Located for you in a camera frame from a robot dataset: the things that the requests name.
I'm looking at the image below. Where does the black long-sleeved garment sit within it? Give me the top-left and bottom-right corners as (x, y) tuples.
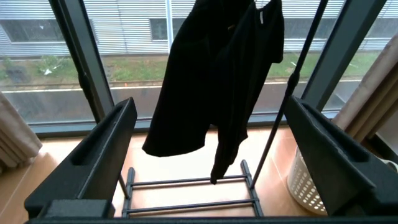
(142, 0), (254, 158)

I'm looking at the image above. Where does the black clothes rack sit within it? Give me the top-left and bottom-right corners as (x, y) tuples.
(76, 0), (329, 218)

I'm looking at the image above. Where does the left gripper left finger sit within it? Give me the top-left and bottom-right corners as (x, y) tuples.
(24, 96), (138, 218)

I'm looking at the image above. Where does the window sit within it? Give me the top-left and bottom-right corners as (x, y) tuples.
(0, 0), (398, 138)

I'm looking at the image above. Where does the black short-sleeved shirt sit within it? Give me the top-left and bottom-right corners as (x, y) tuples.
(210, 0), (285, 185)

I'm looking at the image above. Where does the white laundry basket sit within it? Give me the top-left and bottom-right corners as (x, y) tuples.
(286, 146), (398, 216)

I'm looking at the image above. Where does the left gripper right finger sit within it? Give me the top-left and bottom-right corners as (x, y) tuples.
(284, 95), (398, 217)

